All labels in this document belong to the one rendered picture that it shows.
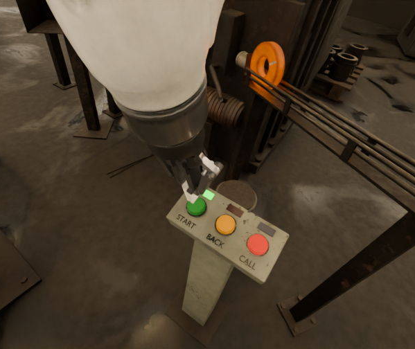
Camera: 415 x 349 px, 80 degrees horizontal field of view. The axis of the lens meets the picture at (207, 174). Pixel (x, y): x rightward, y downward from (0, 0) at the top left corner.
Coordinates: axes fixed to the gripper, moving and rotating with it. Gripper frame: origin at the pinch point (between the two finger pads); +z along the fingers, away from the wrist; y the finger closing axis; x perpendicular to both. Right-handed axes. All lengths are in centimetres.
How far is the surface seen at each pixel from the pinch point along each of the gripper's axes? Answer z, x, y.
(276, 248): 9.1, -1.2, -18.4
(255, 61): 20, -60, 17
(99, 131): 81, -25, 104
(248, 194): 22.9, -13.7, -6.2
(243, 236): 9.1, 0.3, -11.8
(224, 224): 8.0, 0.6, -7.4
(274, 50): 12, -58, 10
